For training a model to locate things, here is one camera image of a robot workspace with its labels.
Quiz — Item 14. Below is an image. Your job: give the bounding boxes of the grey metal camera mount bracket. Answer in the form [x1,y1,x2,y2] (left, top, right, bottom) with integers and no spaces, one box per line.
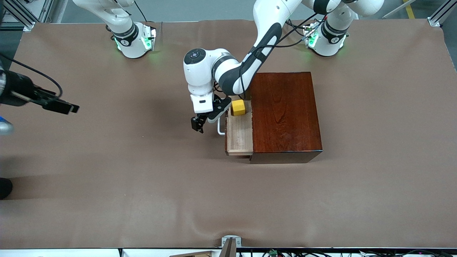
[219,236,242,257]

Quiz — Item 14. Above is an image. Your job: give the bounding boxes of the dark brown wooden cabinet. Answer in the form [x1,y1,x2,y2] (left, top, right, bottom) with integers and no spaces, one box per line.
[249,72,323,165]

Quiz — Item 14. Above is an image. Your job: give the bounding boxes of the grey diagonal metal bar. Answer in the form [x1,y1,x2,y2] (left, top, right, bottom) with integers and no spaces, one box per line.
[382,0,416,19]

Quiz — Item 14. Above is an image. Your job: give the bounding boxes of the aluminium frame profile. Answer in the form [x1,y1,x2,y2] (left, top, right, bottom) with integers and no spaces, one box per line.
[0,0,54,32]
[428,0,457,27]

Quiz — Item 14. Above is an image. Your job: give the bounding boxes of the black left arm base cables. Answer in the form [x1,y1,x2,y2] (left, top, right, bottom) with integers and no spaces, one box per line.
[286,19,312,40]

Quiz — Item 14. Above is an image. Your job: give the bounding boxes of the black round object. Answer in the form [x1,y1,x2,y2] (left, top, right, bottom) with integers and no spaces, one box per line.
[0,177,13,200]

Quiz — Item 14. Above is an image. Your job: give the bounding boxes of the yellow cube block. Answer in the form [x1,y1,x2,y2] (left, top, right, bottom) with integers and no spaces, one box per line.
[231,100,246,116]

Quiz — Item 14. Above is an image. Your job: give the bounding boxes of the brown table mat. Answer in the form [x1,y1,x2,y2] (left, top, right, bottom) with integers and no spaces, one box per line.
[0,19,457,250]

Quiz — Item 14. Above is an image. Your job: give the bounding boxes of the black right arm base cable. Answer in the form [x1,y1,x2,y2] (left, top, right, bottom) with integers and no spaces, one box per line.
[134,0,150,22]

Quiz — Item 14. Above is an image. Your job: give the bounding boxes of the light wooden plank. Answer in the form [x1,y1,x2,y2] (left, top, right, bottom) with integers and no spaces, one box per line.
[170,251,214,257]

